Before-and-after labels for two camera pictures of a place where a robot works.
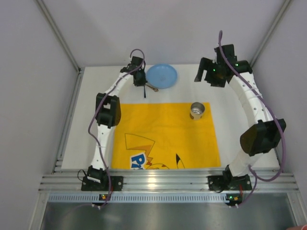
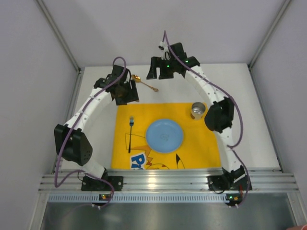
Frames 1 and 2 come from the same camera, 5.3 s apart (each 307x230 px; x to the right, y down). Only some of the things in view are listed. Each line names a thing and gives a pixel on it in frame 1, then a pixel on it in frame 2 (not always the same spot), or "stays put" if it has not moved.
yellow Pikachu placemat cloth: x=164 y=136 stays put
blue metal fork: x=145 y=95 → x=131 y=123
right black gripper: x=213 y=74 → x=161 y=64
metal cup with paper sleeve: x=196 y=110 stays put
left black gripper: x=140 y=80 → x=129 y=89
